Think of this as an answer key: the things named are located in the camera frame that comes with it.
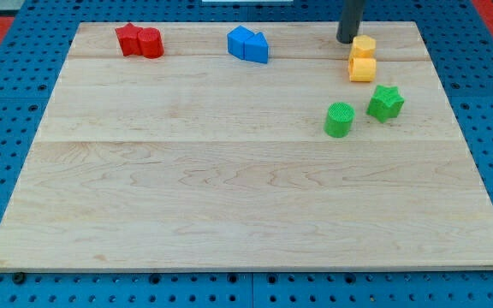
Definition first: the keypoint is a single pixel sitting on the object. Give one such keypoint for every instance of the grey cylindrical robot arm stick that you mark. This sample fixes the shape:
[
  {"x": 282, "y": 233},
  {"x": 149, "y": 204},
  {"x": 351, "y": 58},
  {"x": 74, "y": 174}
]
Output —
[{"x": 352, "y": 13}]

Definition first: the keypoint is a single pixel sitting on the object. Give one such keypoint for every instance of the light wooden board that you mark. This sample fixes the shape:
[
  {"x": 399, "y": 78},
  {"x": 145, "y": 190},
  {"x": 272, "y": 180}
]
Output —
[{"x": 201, "y": 162}]

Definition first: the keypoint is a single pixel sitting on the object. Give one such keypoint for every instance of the green cylinder block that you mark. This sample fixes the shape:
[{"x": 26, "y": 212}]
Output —
[{"x": 339, "y": 119}]

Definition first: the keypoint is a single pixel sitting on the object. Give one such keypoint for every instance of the blue triangle block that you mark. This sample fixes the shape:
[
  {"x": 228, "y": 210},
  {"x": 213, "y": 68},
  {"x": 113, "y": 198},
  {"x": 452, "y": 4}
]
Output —
[{"x": 256, "y": 49}]

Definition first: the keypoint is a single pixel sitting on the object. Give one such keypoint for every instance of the blue cube block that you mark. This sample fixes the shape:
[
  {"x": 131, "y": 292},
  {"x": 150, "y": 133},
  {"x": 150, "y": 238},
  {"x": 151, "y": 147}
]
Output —
[{"x": 236, "y": 39}]

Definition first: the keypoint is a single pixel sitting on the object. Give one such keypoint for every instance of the yellow cylinder block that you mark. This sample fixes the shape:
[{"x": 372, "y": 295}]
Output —
[{"x": 362, "y": 69}]

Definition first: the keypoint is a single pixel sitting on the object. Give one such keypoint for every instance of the red cylinder block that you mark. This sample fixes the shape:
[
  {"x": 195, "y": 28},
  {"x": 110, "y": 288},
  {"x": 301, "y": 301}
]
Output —
[{"x": 151, "y": 43}]

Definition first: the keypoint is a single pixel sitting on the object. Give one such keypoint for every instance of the green star block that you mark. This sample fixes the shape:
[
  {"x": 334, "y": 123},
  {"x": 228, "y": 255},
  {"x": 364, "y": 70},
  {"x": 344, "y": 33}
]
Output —
[{"x": 385, "y": 103}]

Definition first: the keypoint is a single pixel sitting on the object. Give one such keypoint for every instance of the yellow hexagon block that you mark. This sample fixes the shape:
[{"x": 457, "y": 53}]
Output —
[{"x": 363, "y": 46}]

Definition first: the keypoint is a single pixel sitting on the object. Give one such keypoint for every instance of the red star block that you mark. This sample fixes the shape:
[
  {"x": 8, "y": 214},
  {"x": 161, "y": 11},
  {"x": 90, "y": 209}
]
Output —
[{"x": 128, "y": 39}]

